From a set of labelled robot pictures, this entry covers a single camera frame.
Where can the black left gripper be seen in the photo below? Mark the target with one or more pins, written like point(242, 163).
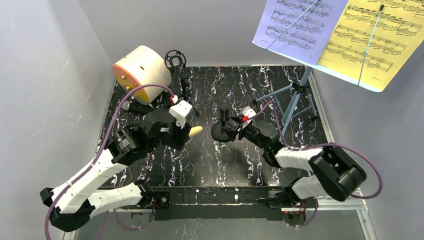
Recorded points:
point(180, 135)

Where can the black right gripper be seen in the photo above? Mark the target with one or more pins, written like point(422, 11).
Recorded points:
point(237, 131)

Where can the beige microphone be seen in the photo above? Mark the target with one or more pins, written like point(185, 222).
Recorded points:
point(195, 130)

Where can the black round microphone stand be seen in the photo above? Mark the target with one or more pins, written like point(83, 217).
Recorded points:
point(222, 131)

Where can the silver microphone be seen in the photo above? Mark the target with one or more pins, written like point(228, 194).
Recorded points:
point(136, 107)

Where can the blue music stand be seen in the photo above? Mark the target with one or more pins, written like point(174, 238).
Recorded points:
point(300, 89)

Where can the black tripod microphone stand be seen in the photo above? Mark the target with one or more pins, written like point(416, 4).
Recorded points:
point(175, 61)

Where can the lavender sheet music page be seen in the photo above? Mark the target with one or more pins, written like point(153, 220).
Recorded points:
point(298, 29)

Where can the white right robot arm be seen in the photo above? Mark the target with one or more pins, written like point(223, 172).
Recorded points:
point(335, 173)

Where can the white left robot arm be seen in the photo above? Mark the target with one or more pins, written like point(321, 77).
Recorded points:
point(74, 203)

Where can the white and orange drum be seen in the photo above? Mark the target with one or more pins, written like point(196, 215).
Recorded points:
point(141, 66)

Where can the yellow sheet music page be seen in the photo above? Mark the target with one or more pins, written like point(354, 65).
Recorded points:
point(372, 40)

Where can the aluminium frame rail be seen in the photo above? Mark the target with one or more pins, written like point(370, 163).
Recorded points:
point(231, 213)

